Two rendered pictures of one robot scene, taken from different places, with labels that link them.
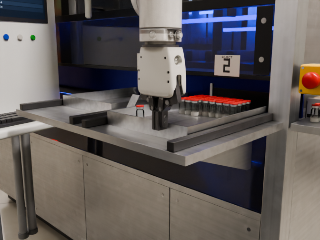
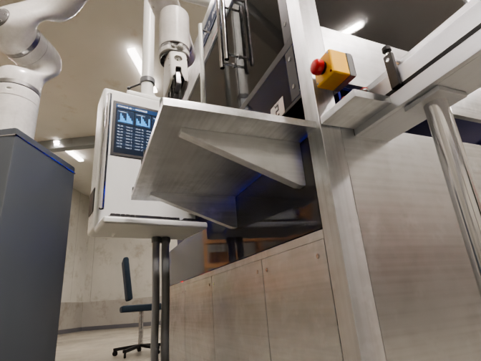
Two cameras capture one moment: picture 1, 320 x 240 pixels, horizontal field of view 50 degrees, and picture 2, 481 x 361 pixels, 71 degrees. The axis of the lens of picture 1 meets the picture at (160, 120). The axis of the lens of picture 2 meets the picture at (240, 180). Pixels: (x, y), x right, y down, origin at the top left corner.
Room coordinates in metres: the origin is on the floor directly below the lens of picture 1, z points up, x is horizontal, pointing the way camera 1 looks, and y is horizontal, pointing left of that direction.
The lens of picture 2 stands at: (0.08, -0.43, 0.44)
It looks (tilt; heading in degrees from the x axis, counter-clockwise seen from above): 20 degrees up; 22
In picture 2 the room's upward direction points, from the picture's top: 5 degrees counter-clockwise
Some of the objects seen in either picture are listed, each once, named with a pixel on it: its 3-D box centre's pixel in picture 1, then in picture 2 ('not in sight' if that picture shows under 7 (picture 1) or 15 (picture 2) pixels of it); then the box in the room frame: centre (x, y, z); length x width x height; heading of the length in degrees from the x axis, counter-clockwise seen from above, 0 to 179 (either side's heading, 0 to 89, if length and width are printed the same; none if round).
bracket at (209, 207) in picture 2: not in sight; (194, 210); (1.18, 0.23, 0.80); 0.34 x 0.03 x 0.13; 136
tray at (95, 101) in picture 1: (126, 98); not in sight; (1.18, 0.11, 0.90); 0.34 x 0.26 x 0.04; 136
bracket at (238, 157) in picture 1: (212, 159); (244, 160); (0.83, -0.13, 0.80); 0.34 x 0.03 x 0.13; 136
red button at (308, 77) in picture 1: (311, 80); (318, 67); (0.83, -0.36, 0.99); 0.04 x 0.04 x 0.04; 46
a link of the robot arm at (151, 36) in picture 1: (161, 36); (174, 56); (0.71, 0.00, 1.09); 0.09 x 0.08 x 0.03; 46
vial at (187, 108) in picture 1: (188, 106); not in sight; (0.98, -0.08, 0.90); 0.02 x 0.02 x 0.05
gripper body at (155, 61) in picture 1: (160, 68); (174, 74); (0.71, 0.00, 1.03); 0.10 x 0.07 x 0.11; 46
